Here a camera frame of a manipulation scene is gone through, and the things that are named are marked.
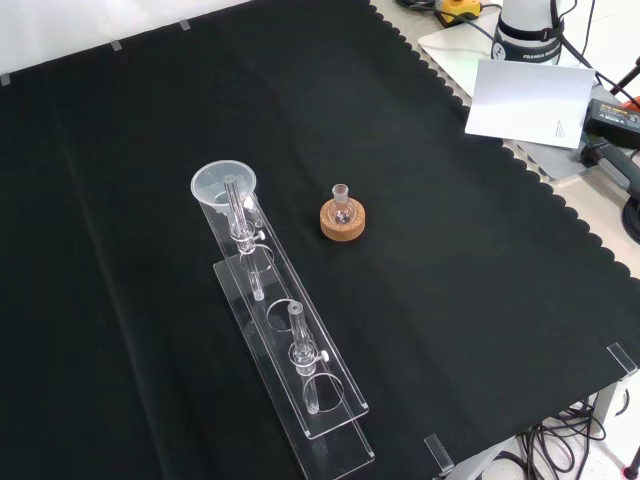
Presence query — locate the pale board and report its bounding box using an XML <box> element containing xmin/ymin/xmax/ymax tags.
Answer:
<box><xmin>464</xmin><ymin>58</ymin><xmax>597</xmax><ymax>150</ymax></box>

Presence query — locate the cork ring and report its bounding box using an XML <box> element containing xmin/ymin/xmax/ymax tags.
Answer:
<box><xmin>319</xmin><ymin>198</ymin><xmax>368</xmax><ymax>242</ymax></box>

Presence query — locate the yellow stop button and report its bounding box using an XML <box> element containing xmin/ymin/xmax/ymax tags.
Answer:
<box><xmin>433</xmin><ymin>0</ymin><xmax>482</xmax><ymax>25</ymax></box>

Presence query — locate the clear table clamp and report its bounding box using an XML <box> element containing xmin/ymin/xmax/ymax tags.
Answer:
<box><xmin>606</xmin><ymin>342</ymin><xmax>640</xmax><ymax>376</ymax></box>
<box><xmin>423</xmin><ymin>433</ymin><xmax>455</xmax><ymax>477</ymax></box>

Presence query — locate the black handle tool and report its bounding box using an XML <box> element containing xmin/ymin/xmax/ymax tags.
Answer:
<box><xmin>579</xmin><ymin>139</ymin><xmax>640</xmax><ymax>194</ymax></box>

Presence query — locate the grey metal base plate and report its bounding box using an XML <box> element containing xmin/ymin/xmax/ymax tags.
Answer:
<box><xmin>417</xmin><ymin>22</ymin><xmax>601</xmax><ymax>182</ymax></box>

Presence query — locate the clear plastic funnel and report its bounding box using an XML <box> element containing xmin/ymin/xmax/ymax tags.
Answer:
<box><xmin>190</xmin><ymin>159</ymin><xmax>260</xmax><ymax>221</ymax></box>

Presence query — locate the thin black cable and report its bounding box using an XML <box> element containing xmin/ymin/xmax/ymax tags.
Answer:
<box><xmin>394</xmin><ymin>0</ymin><xmax>504</xmax><ymax>46</ymax></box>

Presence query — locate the clear acrylic funnel stand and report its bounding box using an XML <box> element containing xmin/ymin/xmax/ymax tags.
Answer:
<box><xmin>197</xmin><ymin>174</ymin><xmax>376</xmax><ymax>480</ymax></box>

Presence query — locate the black tripod leg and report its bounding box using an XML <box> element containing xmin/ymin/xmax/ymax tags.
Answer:
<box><xmin>608</xmin><ymin>55</ymin><xmax>640</xmax><ymax>109</ymax></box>

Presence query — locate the black power adapter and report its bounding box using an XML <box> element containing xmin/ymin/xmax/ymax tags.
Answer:
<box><xmin>583</xmin><ymin>97</ymin><xmax>640</xmax><ymax>150</ymax></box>

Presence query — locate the black cable bundle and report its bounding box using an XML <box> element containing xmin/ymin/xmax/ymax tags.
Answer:
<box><xmin>512</xmin><ymin>397</ymin><xmax>609</xmax><ymax>480</ymax></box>

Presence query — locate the small round-bottom glass flask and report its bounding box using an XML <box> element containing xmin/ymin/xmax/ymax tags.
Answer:
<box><xmin>327</xmin><ymin>183</ymin><xmax>357</xmax><ymax>226</ymax></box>

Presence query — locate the black coiled cable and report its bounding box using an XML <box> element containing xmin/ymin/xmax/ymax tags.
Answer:
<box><xmin>621</xmin><ymin>195</ymin><xmax>640</xmax><ymax>237</ymax></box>

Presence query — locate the black cloth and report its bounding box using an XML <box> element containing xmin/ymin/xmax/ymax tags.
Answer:
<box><xmin>0</xmin><ymin>0</ymin><xmax>640</xmax><ymax>480</ymax></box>

